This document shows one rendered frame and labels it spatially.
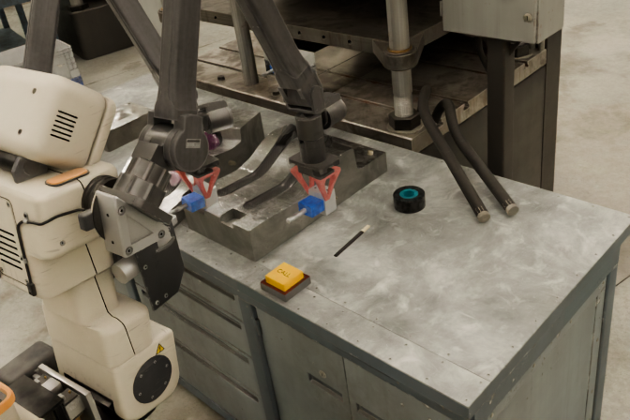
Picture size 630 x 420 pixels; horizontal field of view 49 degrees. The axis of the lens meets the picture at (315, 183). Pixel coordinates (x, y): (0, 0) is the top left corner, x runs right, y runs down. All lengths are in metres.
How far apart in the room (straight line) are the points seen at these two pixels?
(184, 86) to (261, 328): 0.78
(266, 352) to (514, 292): 0.68
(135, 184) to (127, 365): 0.44
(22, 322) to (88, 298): 1.74
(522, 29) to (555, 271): 0.72
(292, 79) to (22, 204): 0.56
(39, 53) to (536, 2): 1.22
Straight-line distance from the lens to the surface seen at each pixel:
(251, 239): 1.61
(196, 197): 1.70
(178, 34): 1.20
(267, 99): 2.53
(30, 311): 3.17
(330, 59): 2.47
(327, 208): 1.57
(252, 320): 1.77
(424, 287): 1.50
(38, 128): 1.22
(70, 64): 5.06
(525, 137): 2.78
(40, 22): 1.57
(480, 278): 1.52
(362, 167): 1.83
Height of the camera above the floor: 1.75
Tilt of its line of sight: 30 degrees down
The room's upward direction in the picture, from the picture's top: 8 degrees counter-clockwise
